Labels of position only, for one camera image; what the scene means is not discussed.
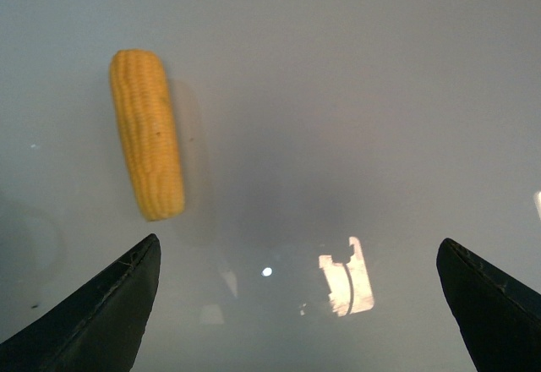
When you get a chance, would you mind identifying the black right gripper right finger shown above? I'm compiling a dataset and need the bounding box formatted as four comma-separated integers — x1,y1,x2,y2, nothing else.
436,238,540,371

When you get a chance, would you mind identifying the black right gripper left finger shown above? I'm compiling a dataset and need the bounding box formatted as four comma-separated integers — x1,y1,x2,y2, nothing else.
1,234,161,371

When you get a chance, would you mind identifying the yellow corn cob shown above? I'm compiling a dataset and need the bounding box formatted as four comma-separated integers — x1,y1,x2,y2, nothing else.
109,49,185,222

